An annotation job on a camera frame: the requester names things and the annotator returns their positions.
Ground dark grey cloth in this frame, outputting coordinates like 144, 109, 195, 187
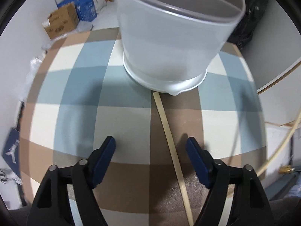
266, 193, 301, 226

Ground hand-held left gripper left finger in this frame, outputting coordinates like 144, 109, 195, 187
26, 136, 116, 226

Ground navy box white figure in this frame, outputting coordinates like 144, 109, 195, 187
2, 127, 22, 170

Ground clear plastic bags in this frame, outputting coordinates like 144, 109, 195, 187
30, 20, 94, 66

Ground brown cardboard box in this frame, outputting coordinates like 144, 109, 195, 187
42, 5, 80, 40

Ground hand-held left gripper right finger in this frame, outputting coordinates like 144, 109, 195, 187
185, 137, 275, 226

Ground blue cardboard box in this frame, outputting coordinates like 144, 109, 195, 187
57, 0, 97, 21

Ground black and white cables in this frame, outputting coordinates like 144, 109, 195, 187
0, 167, 22, 184

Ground white board wooden trim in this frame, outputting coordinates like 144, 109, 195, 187
256, 59, 301, 128

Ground white plastic utensil holder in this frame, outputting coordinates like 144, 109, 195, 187
112, 0, 246, 96

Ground pale bamboo chopstick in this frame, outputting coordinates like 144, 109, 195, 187
153, 92, 194, 226
257, 113, 301, 177

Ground black backpack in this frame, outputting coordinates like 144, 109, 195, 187
227, 0, 270, 50

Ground checked tablecloth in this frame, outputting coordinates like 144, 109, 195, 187
19, 27, 268, 226

